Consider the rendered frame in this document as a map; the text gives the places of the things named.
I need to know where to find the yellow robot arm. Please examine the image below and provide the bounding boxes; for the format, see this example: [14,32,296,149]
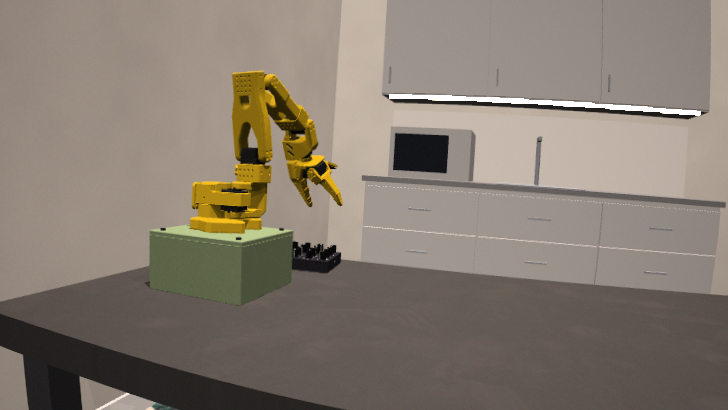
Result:
[190,71,318,234]

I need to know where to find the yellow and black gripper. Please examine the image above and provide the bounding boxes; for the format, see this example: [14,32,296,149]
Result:
[287,155,343,207]

